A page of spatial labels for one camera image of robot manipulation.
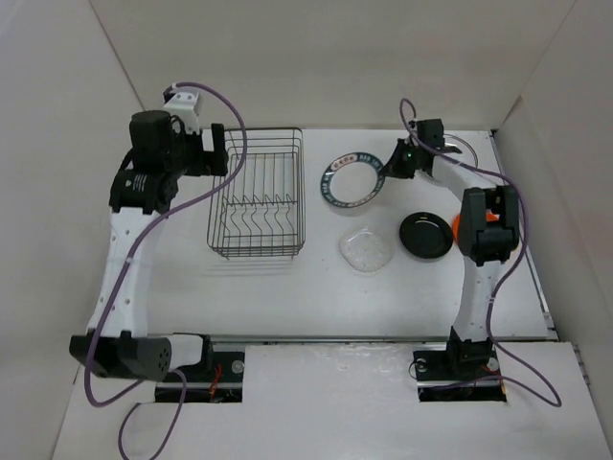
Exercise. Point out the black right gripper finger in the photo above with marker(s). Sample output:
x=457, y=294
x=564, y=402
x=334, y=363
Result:
x=449, y=149
x=401, y=164

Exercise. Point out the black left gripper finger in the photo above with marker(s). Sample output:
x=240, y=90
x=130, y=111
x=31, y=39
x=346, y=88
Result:
x=217, y=135
x=216, y=160

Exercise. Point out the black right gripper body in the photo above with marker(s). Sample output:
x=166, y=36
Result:
x=418, y=149

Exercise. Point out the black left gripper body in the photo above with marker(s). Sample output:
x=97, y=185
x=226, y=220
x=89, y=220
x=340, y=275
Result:
x=194, y=162

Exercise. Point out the green rimmed white plate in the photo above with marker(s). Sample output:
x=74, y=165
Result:
x=352, y=180

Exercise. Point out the white plate red characters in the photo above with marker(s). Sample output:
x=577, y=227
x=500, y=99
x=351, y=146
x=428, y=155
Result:
x=467, y=152

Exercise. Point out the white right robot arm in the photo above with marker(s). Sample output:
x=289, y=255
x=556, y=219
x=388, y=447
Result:
x=488, y=233

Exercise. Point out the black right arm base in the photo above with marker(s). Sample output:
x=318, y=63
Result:
x=445, y=379

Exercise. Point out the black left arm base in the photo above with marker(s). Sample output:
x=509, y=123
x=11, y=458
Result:
x=220, y=379

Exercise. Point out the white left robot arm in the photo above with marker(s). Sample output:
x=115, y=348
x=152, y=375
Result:
x=117, y=343

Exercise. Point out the black round plate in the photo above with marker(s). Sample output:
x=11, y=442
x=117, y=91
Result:
x=426, y=236

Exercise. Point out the orange round plate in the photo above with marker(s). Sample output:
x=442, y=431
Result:
x=455, y=227

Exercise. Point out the clear glass plate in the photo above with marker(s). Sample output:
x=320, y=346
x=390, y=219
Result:
x=365, y=250

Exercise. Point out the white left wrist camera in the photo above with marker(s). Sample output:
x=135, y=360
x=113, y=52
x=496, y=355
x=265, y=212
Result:
x=186, y=106

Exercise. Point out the grey wire dish rack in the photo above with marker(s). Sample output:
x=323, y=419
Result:
x=262, y=213

